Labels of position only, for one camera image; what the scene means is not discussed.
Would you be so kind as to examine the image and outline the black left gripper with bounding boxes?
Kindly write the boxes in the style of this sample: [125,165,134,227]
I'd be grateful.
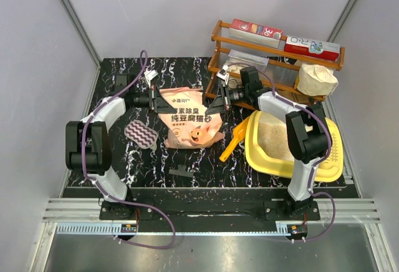
[130,85,176,115]

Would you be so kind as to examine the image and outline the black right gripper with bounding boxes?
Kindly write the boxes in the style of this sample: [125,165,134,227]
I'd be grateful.
[206,84,249,116]

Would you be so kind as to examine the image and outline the yellow plastic litter scoop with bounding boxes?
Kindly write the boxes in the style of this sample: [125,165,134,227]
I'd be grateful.
[219,117,249,162]

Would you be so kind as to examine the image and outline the pink cat litter bag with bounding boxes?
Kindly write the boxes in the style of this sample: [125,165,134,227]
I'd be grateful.
[158,87,225,149]

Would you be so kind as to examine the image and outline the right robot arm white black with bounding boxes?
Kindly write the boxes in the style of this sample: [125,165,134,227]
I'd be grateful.
[206,65,332,220]

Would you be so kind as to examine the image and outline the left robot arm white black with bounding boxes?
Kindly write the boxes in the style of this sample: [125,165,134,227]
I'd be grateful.
[65,70,177,219]

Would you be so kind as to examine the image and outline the brown cat litter granules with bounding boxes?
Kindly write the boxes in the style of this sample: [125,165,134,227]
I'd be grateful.
[257,122,294,162]

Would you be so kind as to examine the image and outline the yellow litter box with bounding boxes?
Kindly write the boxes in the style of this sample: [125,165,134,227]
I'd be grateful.
[245,111,344,182]

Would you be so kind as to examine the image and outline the brown cardboard box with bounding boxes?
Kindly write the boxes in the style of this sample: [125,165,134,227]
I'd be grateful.
[277,89,314,105]

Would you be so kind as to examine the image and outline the red 3D toothpaste box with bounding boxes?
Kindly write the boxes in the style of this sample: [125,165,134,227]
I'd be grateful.
[229,19,283,48]

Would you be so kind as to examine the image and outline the red white R+O box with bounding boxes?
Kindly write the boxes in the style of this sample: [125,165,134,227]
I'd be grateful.
[284,36,340,61]

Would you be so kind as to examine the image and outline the purple wavy striped sponge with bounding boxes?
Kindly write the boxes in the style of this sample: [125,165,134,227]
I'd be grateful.
[124,120,158,151]

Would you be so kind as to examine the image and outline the grey metal scraper blade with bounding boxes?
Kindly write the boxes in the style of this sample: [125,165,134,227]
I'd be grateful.
[169,165,193,178]

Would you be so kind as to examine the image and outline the wooden two-tier shelf rack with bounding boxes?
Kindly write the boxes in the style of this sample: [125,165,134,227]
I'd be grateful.
[205,20,345,103]

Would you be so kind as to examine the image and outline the beige tissue pack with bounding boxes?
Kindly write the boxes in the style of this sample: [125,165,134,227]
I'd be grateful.
[294,63,339,97]

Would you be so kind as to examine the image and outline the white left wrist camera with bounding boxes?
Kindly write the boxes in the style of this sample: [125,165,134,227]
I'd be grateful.
[144,70,158,88]

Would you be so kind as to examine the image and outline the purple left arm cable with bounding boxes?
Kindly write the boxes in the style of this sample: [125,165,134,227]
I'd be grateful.
[81,49,176,249]

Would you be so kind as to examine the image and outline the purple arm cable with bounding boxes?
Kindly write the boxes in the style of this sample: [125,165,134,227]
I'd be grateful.
[81,49,176,249]
[223,62,337,242]

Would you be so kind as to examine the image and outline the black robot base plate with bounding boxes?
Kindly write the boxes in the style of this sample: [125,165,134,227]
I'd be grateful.
[99,198,321,221]

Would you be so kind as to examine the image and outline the aluminium frame rail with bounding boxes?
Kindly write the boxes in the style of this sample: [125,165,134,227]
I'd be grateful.
[44,198,380,223]

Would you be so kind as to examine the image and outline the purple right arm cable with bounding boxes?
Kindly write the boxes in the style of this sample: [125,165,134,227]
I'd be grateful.
[223,62,337,242]

